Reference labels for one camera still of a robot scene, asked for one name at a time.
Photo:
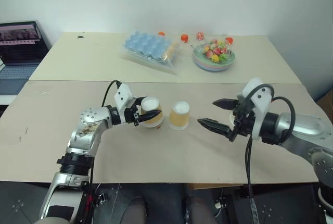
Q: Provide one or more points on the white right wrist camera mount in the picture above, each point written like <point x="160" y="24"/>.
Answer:
<point x="260" y="104"/>

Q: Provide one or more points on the green plate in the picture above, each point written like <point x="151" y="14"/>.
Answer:
<point x="200" y="56"/>

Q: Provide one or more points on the small white plug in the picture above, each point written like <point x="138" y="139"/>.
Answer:
<point x="217" y="204"/>

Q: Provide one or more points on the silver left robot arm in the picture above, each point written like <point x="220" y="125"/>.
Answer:
<point x="86" y="132"/>

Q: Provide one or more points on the yellow paper cup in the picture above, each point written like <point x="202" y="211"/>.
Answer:
<point x="152" y="105"/>
<point x="179" y="116"/>

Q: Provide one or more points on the dark grey rounded shape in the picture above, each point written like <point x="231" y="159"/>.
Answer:
<point x="135" y="212"/>
<point x="200" y="211"/>

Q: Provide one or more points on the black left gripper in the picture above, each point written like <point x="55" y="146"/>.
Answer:
<point x="129" y="116"/>

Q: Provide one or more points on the brown cardboard box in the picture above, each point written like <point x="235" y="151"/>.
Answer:
<point x="326" y="104"/>

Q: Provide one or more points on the small black scrap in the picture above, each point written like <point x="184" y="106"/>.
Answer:
<point x="80" y="36"/>

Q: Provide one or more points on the grey open laptop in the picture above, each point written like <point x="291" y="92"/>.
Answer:
<point x="18" y="52"/>

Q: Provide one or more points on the colourful wrapped candies pile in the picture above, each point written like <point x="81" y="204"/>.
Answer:
<point x="214" y="50"/>

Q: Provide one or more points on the orange wrapped candy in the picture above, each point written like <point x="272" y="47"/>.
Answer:
<point x="229" y="40"/>

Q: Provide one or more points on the red wrapped candy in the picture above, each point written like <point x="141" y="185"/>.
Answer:
<point x="200" y="36"/>

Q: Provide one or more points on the blue egg tray in bag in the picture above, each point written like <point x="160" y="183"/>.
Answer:
<point x="156" y="63"/>

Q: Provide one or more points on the blue plate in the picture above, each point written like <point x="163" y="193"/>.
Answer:
<point x="213" y="68"/>

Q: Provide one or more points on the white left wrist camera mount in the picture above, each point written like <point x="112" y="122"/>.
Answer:
<point x="124" y="95"/>

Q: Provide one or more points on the lilac plate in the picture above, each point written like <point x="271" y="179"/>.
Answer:
<point x="205" y="63"/>

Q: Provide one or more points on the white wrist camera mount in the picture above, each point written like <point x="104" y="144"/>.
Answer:
<point x="124" y="95"/>
<point x="260" y="104"/>

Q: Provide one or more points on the small orange candy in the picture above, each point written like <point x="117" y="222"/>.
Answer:
<point x="161" y="34"/>

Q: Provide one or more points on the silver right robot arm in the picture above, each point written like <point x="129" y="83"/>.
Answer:
<point x="304" y="132"/>

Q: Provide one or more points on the tan bread roll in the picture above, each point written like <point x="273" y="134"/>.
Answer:
<point x="169" y="50"/>

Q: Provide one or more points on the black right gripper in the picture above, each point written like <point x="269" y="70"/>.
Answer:
<point x="244" y="123"/>

